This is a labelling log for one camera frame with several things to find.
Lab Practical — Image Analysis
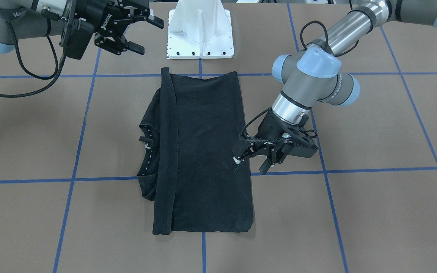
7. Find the black printed t-shirt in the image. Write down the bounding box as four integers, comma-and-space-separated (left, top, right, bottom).
137, 67, 254, 235

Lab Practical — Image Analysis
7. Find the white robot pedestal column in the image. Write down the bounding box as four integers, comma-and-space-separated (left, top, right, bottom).
167, 0, 234, 59

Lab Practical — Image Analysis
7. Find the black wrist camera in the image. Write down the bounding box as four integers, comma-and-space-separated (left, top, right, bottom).
281, 126, 319, 158
60, 19, 94, 60

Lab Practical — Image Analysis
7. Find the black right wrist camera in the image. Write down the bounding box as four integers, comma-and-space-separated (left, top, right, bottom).
60, 19, 94, 60

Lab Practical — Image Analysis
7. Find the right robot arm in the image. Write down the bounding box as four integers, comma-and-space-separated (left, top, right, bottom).
0, 0, 164, 60

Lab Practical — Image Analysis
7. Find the brown table mat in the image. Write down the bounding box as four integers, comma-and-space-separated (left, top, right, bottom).
0, 0, 437, 273

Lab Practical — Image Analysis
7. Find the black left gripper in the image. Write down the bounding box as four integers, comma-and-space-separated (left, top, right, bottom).
232, 108, 306, 175

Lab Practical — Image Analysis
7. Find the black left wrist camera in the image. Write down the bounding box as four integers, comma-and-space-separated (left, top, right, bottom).
281, 126, 319, 158

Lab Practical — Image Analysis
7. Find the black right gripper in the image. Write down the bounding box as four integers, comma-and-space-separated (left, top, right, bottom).
72, 0, 164, 55

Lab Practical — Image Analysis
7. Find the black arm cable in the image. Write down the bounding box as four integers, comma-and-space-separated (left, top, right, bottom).
0, 0, 75, 98
300, 21, 359, 57

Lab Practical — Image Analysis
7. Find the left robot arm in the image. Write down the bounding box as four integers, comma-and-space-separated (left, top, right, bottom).
232, 0, 437, 175

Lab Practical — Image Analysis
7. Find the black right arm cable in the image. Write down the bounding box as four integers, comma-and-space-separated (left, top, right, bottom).
0, 0, 75, 98

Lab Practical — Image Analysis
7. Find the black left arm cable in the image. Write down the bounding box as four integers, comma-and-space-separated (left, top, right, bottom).
300, 21, 359, 57

